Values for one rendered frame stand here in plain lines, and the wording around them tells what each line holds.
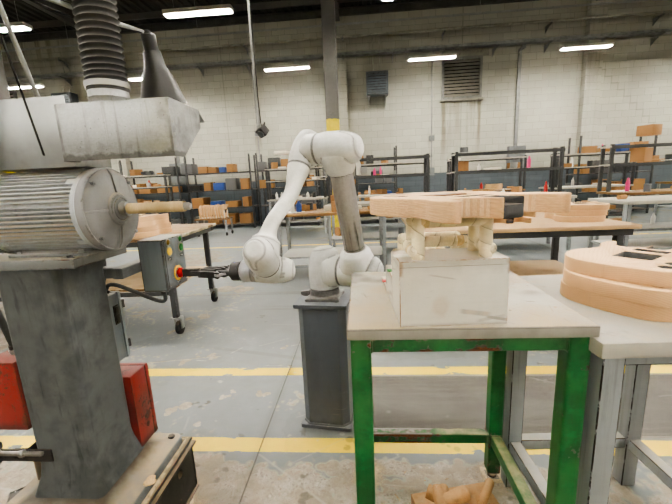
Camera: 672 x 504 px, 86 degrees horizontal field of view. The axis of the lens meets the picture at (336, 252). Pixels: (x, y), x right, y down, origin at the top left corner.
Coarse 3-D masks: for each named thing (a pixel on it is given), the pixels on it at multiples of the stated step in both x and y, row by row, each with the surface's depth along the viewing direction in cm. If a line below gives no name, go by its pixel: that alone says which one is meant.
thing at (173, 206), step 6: (126, 204) 109; (132, 204) 109; (138, 204) 109; (144, 204) 109; (150, 204) 109; (156, 204) 108; (162, 204) 108; (168, 204) 108; (174, 204) 108; (180, 204) 108; (126, 210) 109; (132, 210) 109; (138, 210) 109; (144, 210) 109; (150, 210) 109; (156, 210) 109; (162, 210) 109; (168, 210) 109; (174, 210) 109; (180, 210) 108; (186, 210) 110
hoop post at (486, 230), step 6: (486, 222) 87; (492, 222) 87; (480, 228) 88; (486, 228) 87; (492, 228) 87; (480, 234) 88; (486, 234) 87; (492, 234) 88; (480, 240) 89; (486, 240) 88; (492, 240) 88; (480, 246) 89; (486, 246) 88; (480, 252) 89; (486, 252) 88
